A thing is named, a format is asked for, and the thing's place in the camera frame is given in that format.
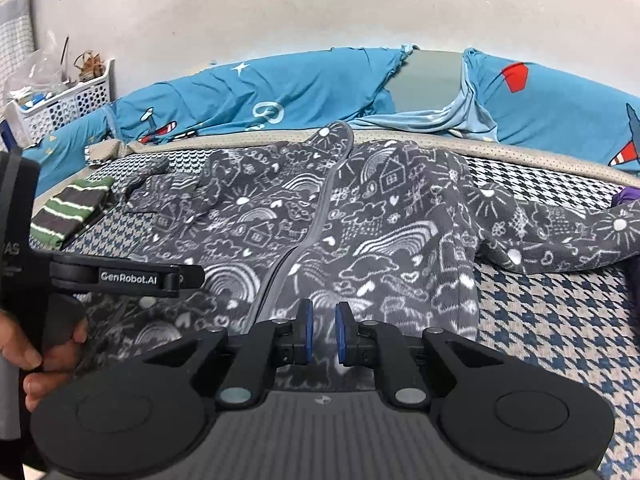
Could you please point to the purple jacket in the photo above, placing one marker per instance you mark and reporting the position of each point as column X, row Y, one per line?
column 629, row 195

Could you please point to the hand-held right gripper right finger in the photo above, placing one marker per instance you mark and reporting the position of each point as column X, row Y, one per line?
column 341, row 330

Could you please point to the clear plastic bag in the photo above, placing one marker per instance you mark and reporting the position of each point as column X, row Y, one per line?
column 35, row 70

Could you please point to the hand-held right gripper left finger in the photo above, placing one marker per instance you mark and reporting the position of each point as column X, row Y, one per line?
column 309, row 330

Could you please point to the green striped folded shirt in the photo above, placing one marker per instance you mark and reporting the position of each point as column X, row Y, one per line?
column 70, row 210

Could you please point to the white plastic basket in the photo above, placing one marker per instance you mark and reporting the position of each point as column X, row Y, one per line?
column 65, row 105

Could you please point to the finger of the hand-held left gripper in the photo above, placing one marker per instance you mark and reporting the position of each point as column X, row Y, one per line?
column 192, row 277

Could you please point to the brown woven item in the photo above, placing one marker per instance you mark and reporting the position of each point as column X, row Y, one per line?
column 89, row 65

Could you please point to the grey doodle-print fleece jacket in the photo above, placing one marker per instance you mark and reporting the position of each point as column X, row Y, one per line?
column 400, row 220

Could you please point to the blue and white packet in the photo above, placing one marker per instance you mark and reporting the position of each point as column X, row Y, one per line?
column 37, row 99

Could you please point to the person's left hand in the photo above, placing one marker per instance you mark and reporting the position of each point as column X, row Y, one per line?
column 55, row 360

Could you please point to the blue airplane-print cover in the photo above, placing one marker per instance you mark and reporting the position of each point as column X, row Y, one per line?
column 250, row 90

